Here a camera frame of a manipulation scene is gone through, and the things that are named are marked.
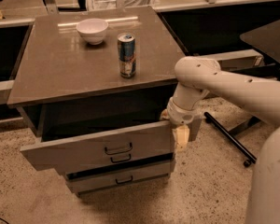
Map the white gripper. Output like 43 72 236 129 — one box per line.
160 97 202 151

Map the grey top drawer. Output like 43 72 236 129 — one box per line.
21 112 175 174

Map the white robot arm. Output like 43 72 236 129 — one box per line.
164 56 280 224

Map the grey drawer cabinet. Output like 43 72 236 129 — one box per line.
7 6 188 198

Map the blue silver drink can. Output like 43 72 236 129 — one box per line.
118 33 136 78

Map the white ceramic bowl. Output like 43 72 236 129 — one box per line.
76 19 108 45

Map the dark round side table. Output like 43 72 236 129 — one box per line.
240 20 280 63

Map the clear plastic bin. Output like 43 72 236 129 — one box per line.
87 0 159 10

